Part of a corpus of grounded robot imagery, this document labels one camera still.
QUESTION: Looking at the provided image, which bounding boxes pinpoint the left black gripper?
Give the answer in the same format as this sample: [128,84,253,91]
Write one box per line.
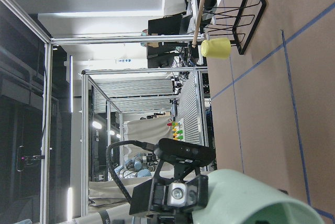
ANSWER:
[129,175,209,217]

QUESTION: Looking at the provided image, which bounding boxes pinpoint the pale green cup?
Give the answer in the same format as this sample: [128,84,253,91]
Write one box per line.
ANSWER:
[192,170,324,223]

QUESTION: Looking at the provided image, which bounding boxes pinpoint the yellow cup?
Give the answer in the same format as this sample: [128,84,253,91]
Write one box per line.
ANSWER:
[200,38,231,59]

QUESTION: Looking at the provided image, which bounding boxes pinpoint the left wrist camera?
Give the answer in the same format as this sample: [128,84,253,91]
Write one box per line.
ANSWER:
[154,138,216,167]

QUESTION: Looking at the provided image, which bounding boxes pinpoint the left camera cable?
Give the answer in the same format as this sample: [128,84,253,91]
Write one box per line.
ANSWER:
[105,140,158,205]

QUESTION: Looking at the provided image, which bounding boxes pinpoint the black wire cup rack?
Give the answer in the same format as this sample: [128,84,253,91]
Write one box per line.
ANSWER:
[205,0,267,55]

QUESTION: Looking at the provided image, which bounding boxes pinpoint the wooden rack handle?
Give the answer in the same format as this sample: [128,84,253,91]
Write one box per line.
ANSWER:
[191,0,205,48]

